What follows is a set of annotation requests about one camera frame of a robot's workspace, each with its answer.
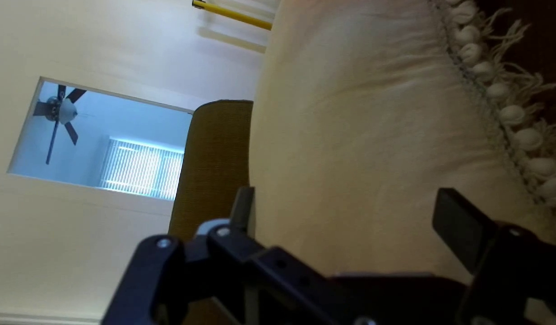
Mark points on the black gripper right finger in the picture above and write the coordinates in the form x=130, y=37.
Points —
x=506, y=263

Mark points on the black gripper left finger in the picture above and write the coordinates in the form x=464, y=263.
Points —
x=170, y=276

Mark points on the white tasselled pillow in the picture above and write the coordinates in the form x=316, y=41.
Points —
x=361, y=131

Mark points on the brown fabric sofa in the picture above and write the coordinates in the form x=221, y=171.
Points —
x=211, y=155

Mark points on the white ceiling vent grille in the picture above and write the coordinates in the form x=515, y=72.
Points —
x=139, y=167

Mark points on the dark ceiling fan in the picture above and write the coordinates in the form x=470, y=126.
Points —
x=63, y=110

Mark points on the yellow bar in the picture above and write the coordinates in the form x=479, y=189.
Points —
x=230, y=12

